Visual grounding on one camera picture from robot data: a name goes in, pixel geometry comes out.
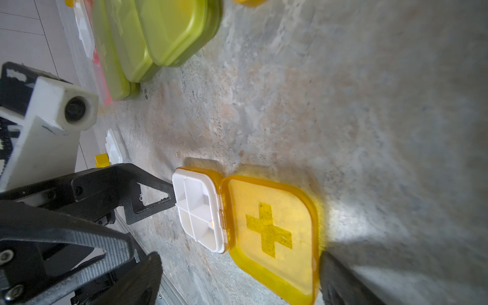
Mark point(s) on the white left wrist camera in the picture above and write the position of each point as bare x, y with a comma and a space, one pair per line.
42, 117

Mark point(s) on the yellow pillbox left edge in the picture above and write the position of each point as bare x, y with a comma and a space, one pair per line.
102, 161

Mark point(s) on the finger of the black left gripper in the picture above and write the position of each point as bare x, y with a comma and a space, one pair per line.
46, 255
95, 193

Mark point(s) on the pink pillbox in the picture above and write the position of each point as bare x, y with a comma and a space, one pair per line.
83, 18

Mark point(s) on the green pillbox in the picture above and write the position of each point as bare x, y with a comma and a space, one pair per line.
129, 41
119, 87
175, 30

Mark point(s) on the yellow pillbox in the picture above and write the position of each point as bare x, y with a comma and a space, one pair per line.
250, 3
269, 229

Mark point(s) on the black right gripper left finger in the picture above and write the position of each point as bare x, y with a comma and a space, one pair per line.
139, 286

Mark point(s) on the clear pillbox white tray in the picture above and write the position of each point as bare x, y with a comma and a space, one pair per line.
115, 148

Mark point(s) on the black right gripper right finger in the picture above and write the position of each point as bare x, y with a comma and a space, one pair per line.
340, 286

